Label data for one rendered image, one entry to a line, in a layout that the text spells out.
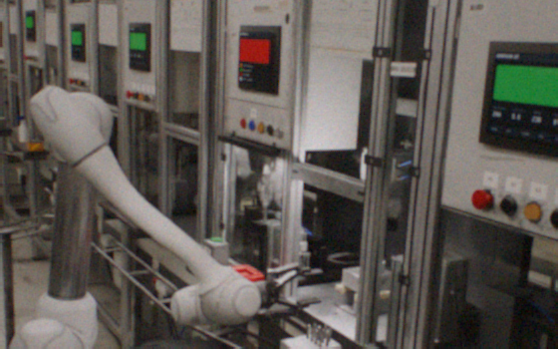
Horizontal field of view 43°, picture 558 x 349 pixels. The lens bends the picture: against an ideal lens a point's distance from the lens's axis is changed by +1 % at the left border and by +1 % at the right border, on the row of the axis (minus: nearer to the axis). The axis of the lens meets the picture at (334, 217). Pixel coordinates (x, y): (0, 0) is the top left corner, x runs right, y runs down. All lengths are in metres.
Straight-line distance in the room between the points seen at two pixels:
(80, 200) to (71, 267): 0.18
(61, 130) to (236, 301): 0.57
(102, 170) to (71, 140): 0.10
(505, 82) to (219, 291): 0.79
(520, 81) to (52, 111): 1.05
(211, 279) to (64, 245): 0.48
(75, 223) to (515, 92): 1.18
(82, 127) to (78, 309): 0.53
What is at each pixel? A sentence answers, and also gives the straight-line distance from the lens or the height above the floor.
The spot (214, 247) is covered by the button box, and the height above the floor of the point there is 1.02.
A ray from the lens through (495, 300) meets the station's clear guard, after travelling 1.53.
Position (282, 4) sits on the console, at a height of 1.79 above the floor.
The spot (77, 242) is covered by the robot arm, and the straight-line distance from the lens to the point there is 1.99.
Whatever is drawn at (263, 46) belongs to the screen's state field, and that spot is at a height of 1.67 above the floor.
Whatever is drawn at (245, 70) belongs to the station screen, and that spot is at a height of 1.59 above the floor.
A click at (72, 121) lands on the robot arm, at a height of 1.47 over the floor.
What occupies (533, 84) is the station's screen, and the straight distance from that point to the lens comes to 1.37.
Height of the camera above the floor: 1.66
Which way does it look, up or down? 13 degrees down
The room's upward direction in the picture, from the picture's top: 4 degrees clockwise
